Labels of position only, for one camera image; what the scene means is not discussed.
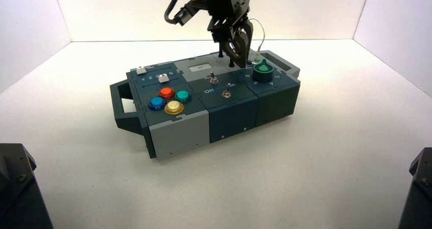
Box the small white display screen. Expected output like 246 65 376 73
188 64 213 73

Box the blue push button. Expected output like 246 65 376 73
148 97 167 112

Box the teal push button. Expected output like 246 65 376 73
175 90 193 104

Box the orange push button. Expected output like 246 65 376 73
158 87 175 100

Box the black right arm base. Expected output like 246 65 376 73
398 147 432 229

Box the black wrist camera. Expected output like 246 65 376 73
175 0 217 27

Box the dark blue grey control box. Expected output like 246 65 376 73
110 50 301 160

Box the yellow push button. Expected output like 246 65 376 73
164 100 185 116

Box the black banana plug wire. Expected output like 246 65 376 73
218 41 235 68

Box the green rotary knob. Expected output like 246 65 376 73
253 59 275 83

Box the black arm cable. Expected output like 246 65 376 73
164 0 185 24

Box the white banana plug wire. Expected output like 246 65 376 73
249 18 266 60

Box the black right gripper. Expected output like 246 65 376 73
202 0 254 69

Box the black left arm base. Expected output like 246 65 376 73
0 143 54 229

